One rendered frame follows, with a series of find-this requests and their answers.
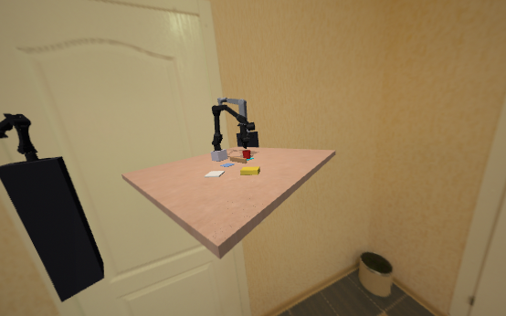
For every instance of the yellow rectangular block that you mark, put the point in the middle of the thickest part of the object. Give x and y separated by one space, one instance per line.
250 170

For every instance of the cream flat square tile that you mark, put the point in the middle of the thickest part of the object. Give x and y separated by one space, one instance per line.
214 174

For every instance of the tan wooden bar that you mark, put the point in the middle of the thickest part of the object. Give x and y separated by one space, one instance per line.
238 159

